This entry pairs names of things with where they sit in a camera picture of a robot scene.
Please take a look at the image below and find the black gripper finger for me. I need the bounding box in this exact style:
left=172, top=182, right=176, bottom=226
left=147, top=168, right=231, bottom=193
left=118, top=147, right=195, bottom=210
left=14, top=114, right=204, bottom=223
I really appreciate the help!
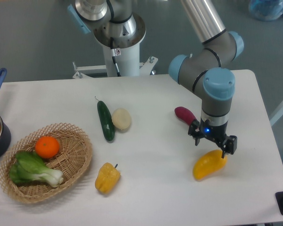
left=188, top=120, right=202, bottom=145
left=221, top=135, right=237, bottom=158

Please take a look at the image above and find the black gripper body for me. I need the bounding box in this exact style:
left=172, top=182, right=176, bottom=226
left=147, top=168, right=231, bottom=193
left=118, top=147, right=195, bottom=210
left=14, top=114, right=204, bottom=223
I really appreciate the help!
left=194, top=120, right=227, bottom=148

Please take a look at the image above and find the yellow mango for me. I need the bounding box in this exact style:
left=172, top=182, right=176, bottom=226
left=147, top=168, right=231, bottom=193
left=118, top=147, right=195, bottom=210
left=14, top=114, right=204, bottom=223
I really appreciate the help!
left=192, top=150, right=227, bottom=180

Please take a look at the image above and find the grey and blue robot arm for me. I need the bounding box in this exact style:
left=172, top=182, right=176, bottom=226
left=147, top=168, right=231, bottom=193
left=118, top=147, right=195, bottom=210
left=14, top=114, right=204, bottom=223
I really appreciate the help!
left=67, top=0, right=244, bottom=155

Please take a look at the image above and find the purple sweet potato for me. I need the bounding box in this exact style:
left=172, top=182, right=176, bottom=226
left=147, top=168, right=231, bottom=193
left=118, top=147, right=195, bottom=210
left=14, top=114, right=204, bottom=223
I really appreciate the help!
left=174, top=106, right=200, bottom=128

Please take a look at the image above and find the pale round potato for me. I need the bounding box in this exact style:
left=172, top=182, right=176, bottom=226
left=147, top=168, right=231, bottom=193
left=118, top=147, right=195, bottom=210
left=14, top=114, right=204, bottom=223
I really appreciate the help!
left=111, top=108, right=132, bottom=130

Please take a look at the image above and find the green cucumber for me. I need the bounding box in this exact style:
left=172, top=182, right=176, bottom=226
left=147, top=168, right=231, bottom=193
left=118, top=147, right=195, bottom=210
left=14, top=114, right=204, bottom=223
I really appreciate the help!
left=95, top=97, right=115, bottom=143

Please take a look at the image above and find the yellow bell pepper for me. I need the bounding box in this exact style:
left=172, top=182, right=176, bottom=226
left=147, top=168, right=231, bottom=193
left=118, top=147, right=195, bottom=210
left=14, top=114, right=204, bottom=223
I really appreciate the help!
left=95, top=162, right=121, bottom=194

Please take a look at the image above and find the woven wicker basket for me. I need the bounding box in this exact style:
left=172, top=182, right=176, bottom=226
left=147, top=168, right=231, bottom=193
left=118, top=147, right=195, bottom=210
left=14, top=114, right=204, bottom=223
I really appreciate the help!
left=0, top=123, right=92, bottom=204

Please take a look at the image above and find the blue plastic bag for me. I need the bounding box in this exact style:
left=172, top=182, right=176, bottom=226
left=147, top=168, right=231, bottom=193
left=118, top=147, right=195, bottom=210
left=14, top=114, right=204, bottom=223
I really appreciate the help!
left=249, top=0, right=283, bottom=22

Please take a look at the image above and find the orange tangerine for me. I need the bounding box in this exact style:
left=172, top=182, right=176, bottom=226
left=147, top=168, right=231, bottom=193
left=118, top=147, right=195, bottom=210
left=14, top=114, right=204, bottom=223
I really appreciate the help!
left=35, top=136, right=60, bottom=159

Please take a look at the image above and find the green bok choy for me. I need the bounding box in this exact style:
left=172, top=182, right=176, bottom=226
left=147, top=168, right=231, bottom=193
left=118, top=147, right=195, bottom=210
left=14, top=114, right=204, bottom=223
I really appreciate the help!
left=9, top=152, right=64, bottom=187

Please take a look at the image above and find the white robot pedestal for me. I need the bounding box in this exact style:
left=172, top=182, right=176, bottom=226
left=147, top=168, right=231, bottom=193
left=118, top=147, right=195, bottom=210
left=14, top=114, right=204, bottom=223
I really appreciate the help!
left=73, top=43, right=158, bottom=79

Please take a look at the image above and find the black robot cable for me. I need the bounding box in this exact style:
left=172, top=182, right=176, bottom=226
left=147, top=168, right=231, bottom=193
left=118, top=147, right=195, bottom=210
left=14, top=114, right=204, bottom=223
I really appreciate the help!
left=109, top=37, right=122, bottom=77

